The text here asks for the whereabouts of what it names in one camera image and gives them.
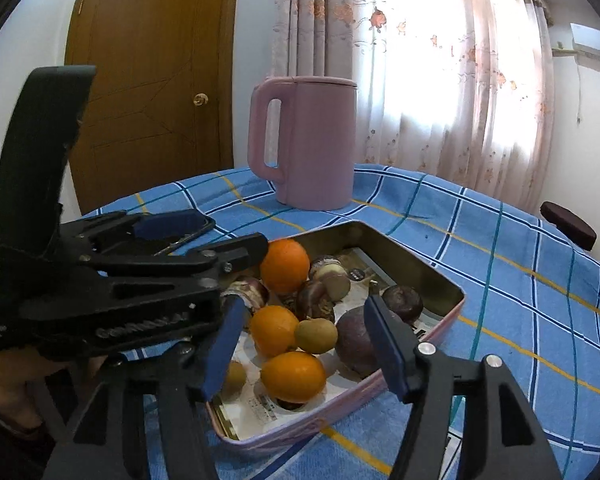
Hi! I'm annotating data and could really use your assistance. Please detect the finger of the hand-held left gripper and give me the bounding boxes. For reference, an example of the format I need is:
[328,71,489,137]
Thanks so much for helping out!
[87,232,270,292]
[60,209,209,257]

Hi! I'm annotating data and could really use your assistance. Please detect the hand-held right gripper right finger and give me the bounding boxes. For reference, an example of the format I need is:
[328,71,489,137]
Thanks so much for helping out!
[362,294,563,480]

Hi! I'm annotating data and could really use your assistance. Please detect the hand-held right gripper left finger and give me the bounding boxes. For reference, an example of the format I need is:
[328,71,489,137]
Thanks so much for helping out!
[45,295,248,480]

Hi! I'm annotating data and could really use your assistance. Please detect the brown kiwi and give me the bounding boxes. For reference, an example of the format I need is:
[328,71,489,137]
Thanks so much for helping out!
[221,360,247,396]
[294,317,339,355]

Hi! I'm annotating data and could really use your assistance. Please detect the pink tin box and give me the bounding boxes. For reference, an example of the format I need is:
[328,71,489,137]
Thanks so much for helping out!
[205,220,467,443]

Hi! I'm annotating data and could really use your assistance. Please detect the person's left hand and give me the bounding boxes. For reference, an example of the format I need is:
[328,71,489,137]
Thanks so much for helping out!
[0,345,106,431]

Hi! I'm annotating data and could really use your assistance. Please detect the purple passion fruit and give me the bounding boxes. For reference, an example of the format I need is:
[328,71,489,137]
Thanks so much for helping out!
[334,306,388,376]

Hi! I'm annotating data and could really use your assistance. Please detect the small orange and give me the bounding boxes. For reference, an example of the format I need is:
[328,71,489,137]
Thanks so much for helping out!
[260,351,327,403]

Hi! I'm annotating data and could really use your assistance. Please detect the pink electric kettle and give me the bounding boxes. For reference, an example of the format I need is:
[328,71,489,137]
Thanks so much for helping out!
[248,75,358,211]

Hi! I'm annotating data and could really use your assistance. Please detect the blue plaid tablecloth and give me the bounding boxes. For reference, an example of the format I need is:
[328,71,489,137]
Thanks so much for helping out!
[80,162,600,480]

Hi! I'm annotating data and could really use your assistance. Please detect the brown wooden door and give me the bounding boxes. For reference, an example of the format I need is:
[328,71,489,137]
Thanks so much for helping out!
[64,0,242,216]

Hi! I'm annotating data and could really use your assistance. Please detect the dark round stool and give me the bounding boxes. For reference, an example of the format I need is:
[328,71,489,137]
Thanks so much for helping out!
[540,201,598,251]

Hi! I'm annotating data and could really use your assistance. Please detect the floral sheer curtain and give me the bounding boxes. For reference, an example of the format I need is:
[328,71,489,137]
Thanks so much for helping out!
[270,0,556,211]

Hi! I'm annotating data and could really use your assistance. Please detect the white air conditioner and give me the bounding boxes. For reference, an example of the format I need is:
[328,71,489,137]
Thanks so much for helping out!
[570,22,600,61]

